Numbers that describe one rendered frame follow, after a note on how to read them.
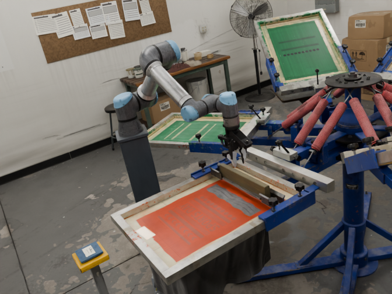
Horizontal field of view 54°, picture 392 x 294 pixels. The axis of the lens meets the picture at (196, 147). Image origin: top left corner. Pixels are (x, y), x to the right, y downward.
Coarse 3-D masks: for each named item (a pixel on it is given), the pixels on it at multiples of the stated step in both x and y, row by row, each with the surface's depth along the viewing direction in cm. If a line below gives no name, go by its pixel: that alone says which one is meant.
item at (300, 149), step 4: (296, 148) 208; (300, 148) 208; (304, 148) 207; (300, 152) 203; (304, 152) 205; (308, 152) 207; (304, 156) 206; (308, 156) 207; (292, 160) 202; (300, 160) 205
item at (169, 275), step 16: (240, 160) 218; (208, 176) 211; (256, 176) 204; (272, 176) 195; (160, 192) 200; (176, 192) 202; (128, 208) 191; (144, 208) 194; (128, 224) 178; (256, 224) 161; (224, 240) 155; (240, 240) 158; (144, 256) 158; (192, 256) 150; (208, 256) 150; (160, 272) 145; (176, 272) 143
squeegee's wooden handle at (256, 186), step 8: (224, 168) 199; (232, 168) 196; (224, 176) 202; (232, 176) 195; (240, 176) 188; (248, 176) 185; (240, 184) 191; (248, 184) 184; (256, 184) 179; (264, 184) 176; (256, 192) 181; (264, 192) 175
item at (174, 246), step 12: (228, 204) 185; (264, 204) 180; (240, 216) 174; (252, 216) 173; (228, 228) 168; (156, 240) 169; (168, 240) 167; (180, 240) 166; (204, 240) 163; (168, 252) 160; (180, 252) 159; (192, 252) 157
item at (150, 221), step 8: (224, 184) 203; (192, 192) 201; (200, 192) 200; (208, 192) 198; (232, 192) 194; (240, 192) 193; (176, 200) 197; (184, 200) 196; (216, 200) 190; (224, 200) 189; (168, 208) 191; (144, 216) 188; (152, 216) 187; (144, 224) 182; (152, 224) 181; (160, 224) 180; (160, 232) 174
